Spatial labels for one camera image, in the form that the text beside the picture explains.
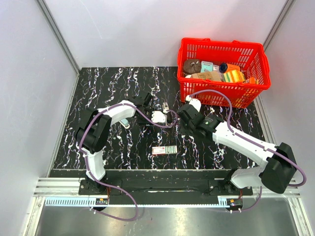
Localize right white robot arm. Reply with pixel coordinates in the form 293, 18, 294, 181
177, 104, 297, 195

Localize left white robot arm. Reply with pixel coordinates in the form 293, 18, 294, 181
75, 91, 153, 195

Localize brown cardboard box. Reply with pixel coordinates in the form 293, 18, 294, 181
190, 71, 223, 82

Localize brown round item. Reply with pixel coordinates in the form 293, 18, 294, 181
183, 59, 201, 75

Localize teal white box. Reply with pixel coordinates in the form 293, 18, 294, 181
200, 61, 213, 73

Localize orange bottle blue cap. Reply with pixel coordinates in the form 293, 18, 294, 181
219, 62, 241, 73

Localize yellow green sticky notes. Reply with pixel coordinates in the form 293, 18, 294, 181
223, 70, 246, 83

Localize red plastic basket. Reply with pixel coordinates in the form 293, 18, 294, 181
177, 38, 271, 108

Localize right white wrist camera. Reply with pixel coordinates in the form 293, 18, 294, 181
185, 95, 201, 112

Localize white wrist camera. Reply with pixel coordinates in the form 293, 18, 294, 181
151, 111, 169, 124
185, 95, 201, 112

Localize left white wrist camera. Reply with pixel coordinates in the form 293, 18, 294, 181
151, 111, 169, 124

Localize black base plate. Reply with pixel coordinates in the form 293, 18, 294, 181
78, 170, 253, 207

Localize aluminium frame rail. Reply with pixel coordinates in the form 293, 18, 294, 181
34, 177, 301, 197

